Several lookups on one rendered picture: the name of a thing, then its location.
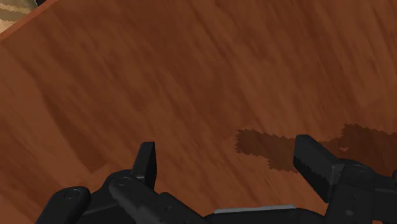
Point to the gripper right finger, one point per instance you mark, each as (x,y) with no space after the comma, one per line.
(325,170)

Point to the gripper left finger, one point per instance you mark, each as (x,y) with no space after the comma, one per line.
(130,192)

